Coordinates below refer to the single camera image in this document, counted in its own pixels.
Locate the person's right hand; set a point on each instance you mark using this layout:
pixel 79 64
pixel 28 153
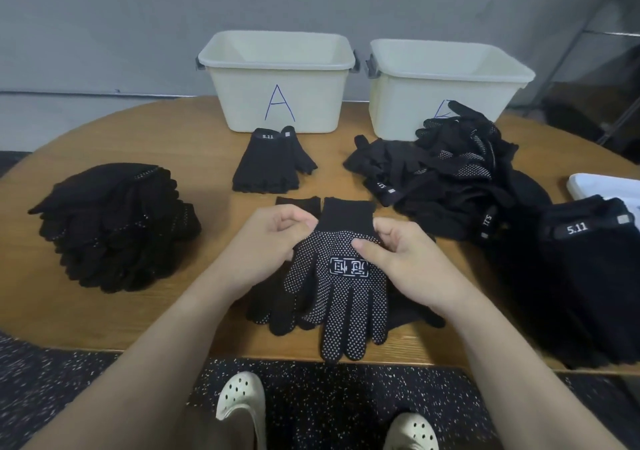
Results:
pixel 420 265

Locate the person's left hand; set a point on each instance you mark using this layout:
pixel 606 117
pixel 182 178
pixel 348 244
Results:
pixel 260 250

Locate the black fingerless glove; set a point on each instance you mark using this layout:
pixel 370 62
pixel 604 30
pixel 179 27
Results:
pixel 270 165
pixel 625 265
pixel 590 340
pixel 565 310
pixel 540 295
pixel 520 265
pixel 555 265
pixel 615 305
pixel 600 260

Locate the pile of black gloves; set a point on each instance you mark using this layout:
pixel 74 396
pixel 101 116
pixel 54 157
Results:
pixel 450 175
pixel 78 225

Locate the white plastic bin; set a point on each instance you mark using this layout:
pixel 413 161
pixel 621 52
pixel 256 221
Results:
pixel 235 105
pixel 400 110

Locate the stack of black gloves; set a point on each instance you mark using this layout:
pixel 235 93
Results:
pixel 55 220

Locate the person's left forearm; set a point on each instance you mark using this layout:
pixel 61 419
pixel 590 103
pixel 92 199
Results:
pixel 130 375

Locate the person's right forearm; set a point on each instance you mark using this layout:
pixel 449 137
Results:
pixel 540 380

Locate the person's left white shoe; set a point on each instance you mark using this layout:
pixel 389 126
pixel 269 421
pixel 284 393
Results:
pixel 243 400

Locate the person's white shoe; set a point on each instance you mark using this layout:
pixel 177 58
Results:
pixel 412 432
pixel 243 400

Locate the person's right white shoe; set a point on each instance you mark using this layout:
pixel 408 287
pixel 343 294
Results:
pixel 412 432

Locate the white flat tray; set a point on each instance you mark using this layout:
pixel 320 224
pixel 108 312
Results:
pixel 610 187

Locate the grey wall pipe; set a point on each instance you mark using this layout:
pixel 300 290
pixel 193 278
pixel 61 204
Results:
pixel 95 93

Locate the metal rack frame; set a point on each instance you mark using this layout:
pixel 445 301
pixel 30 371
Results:
pixel 600 95

